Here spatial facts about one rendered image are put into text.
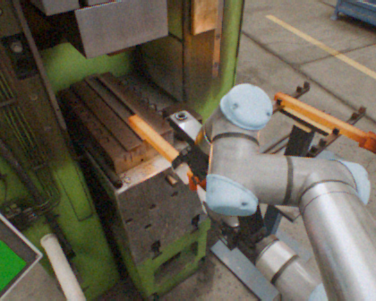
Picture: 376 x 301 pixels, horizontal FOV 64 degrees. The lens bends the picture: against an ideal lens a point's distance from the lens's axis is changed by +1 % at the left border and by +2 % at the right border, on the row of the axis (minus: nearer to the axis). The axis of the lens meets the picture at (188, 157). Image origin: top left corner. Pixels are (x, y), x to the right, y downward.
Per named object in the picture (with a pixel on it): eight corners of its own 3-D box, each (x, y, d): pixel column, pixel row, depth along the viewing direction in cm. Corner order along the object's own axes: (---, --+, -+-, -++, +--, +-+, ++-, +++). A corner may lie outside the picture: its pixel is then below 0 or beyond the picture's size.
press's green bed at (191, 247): (207, 265, 162) (211, 216, 129) (148, 309, 147) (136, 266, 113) (152, 199, 194) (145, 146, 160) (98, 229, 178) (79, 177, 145)
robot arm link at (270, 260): (274, 271, 54) (303, 245, 57) (255, 252, 56) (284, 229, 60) (267, 288, 59) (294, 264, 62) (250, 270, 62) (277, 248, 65)
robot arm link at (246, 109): (226, 121, 42) (230, 72, 45) (200, 150, 51) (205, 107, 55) (276, 135, 43) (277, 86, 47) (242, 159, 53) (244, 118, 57)
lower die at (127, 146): (174, 147, 95) (173, 125, 89) (116, 175, 86) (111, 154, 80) (113, 89, 118) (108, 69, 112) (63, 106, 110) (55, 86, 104)
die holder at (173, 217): (212, 216, 129) (220, 139, 97) (135, 267, 113) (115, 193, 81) (145, 145, 161) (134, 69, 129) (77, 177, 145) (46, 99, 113)
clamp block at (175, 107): (203, 132, 100) (204, 116, 95) (183, 142, 96) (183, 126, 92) (182, 115, 107) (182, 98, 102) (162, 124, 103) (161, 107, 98)
